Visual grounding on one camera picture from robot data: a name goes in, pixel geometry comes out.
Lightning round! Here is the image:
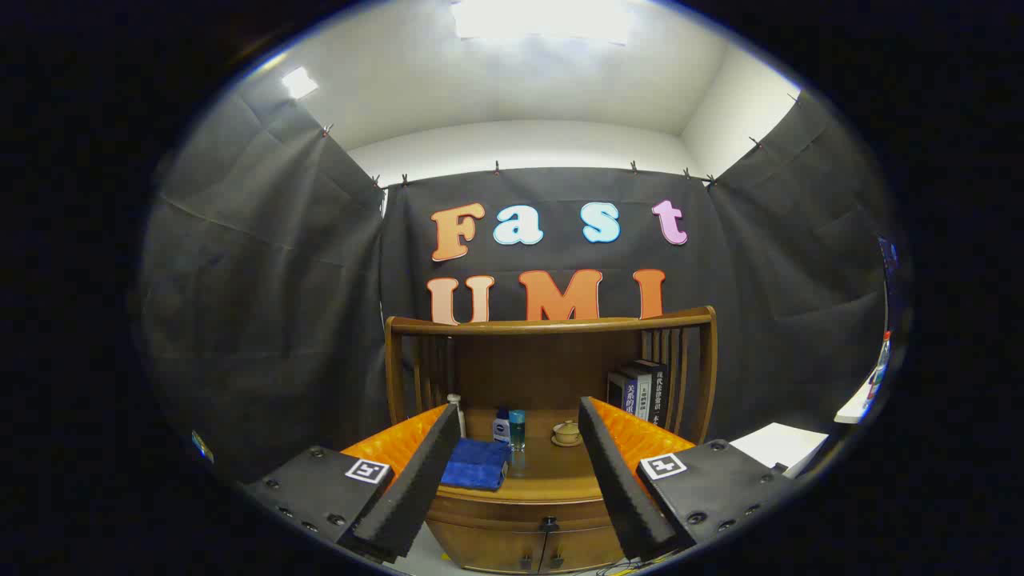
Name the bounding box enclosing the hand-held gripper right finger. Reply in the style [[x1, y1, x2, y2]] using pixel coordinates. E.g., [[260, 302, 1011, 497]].
[[578, 396, 793, 561]]

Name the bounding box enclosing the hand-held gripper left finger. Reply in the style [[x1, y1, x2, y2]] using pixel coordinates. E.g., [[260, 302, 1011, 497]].
[[240, 402, 463, 565]]

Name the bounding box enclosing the wooden drawer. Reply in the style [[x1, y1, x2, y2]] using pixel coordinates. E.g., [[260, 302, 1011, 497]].
[[426, 502, 621, 546]]

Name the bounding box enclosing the wooden countertop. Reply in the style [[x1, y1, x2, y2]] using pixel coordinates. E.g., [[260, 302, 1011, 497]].
[[436, 408, 609, 503]]

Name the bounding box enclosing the wooden cabinet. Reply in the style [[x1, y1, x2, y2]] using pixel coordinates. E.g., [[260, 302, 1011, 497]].
[[384, 306, 718, 575]]

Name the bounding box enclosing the white side cabinet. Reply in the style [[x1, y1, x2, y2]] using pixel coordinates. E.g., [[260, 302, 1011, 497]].
[[730, 422, 829, 479]]

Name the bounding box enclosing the blue folded towel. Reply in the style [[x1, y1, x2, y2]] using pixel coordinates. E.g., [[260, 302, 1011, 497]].
[[440, 438, 513, 491]]

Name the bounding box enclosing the blue spine book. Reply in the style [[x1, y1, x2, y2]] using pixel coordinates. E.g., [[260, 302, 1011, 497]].
[[606, 370, 641, 417]]

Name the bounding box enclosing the dark spine book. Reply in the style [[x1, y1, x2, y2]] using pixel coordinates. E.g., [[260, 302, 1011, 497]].
[[648, 360, 669, 429]]

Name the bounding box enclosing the black backdrop cloth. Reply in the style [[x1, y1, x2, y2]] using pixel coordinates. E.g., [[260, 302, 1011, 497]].
[[140, 72, 893, 481]]

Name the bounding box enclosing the white shelf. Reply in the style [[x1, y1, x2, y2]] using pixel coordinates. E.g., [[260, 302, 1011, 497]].
[[834, 382, 878, 425]]

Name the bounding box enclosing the colourful box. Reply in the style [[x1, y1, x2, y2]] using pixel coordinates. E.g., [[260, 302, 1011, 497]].
[[868, 332, 893, 401]]

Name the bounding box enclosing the small ceiling light panel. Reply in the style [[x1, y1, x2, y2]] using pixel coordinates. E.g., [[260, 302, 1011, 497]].
[[282, 66, 318, 100]]

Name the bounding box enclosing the large ceiling light panel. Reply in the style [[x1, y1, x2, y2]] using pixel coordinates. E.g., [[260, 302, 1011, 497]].
[[452, 0, 634, 45]]

